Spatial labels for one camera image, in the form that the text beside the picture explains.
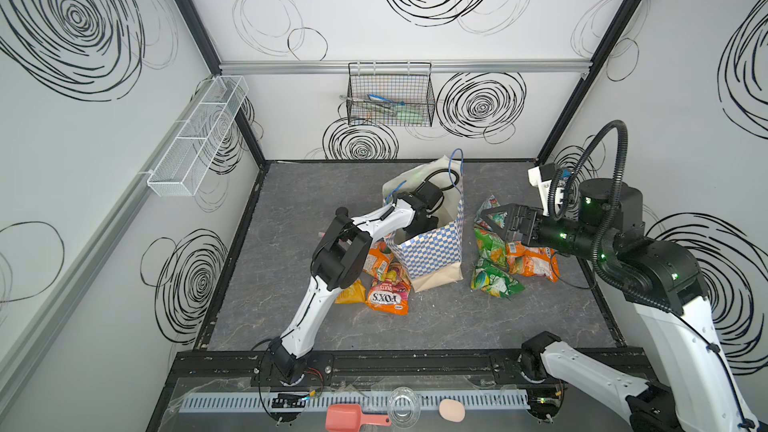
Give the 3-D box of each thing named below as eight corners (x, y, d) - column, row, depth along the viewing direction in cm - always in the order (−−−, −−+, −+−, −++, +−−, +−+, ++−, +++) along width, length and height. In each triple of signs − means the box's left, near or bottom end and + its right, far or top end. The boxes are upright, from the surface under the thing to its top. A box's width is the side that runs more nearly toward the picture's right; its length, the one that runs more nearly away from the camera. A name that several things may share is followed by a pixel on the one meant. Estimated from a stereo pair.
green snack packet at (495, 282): (468, 292, 88) (473, 284, 84) (473, 270, 93) (478, 262, 88) (515, 309, 85) (522, 302, 81) (518, 286, 89) (525, 279, 85)
